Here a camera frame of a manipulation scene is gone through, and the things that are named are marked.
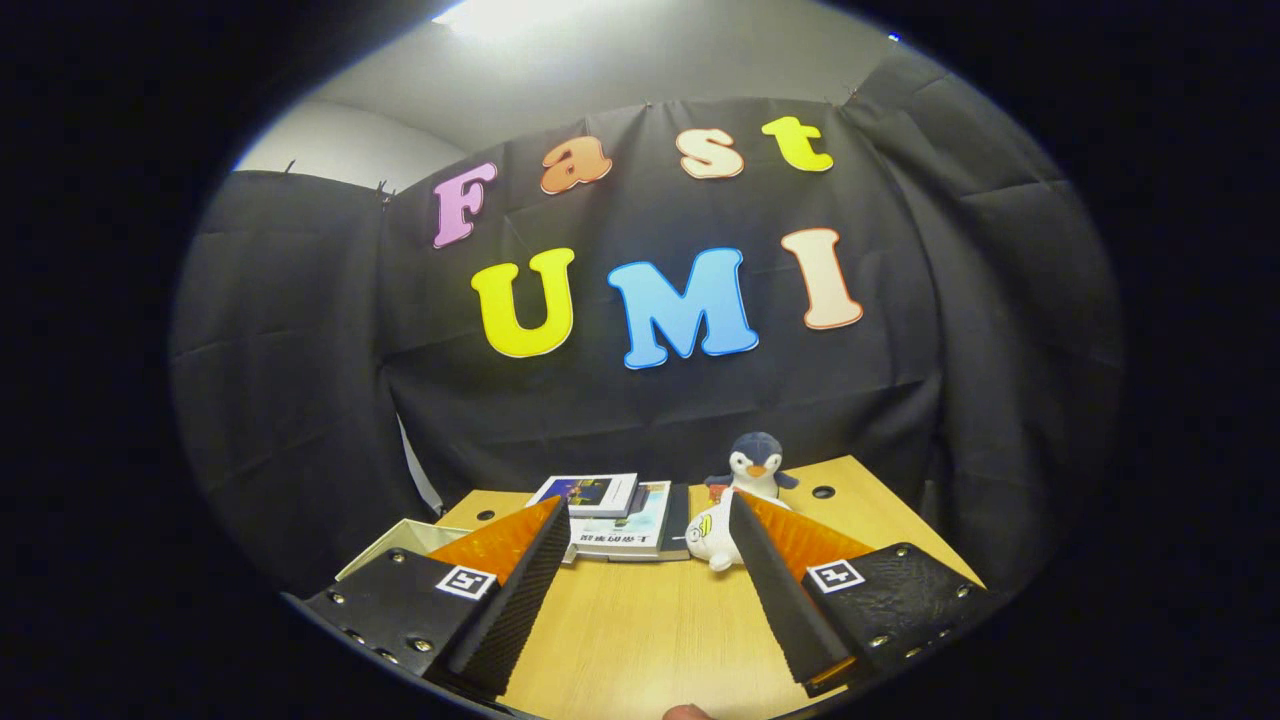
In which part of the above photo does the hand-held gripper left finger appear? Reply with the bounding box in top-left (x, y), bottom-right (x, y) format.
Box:
top-left (300, 497), bottom-right (571, 701)

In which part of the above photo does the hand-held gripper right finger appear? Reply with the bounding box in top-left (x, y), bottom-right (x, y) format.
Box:
top-left (727, 490), bottom-right (1001, 699)

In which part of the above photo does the green storage box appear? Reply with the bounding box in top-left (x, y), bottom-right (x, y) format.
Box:
top-left (335, 517), bottom-right (472, 582)

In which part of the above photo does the white seal plush toy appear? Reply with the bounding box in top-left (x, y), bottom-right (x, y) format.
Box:
top-left (684, 486), bottom-right (747, 574)

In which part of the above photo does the small white book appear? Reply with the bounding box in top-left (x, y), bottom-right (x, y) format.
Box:
top-left (526, 472), bottom-right (640, 520)

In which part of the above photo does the black cover book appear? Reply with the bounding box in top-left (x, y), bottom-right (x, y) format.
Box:
top-left (659, 483), bottom-right (694, 562)

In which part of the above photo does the light blue cover book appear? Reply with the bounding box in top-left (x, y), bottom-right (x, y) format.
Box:
top-left (564, 480), bottom-right (674, 560)

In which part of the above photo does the penguin plush toy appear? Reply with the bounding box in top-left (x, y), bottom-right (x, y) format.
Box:
top-left (704, 431), bottom-right (800, 502)

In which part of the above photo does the large ceiling light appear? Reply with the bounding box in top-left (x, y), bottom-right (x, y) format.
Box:
top-left (431, 0), bottom-right (573, 42)

